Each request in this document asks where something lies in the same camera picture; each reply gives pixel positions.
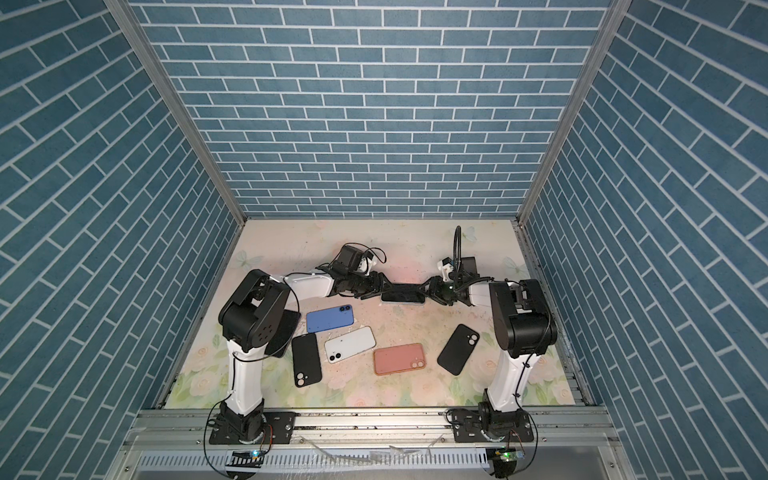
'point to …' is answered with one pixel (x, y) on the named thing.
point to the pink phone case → (393, 359)
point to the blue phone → (330, 318)
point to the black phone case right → (458, 349)
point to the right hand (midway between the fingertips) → (420, 288)
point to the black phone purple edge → (404, 293)
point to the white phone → (353, 342)
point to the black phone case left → (306, 359)
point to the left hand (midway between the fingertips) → (390, 289)
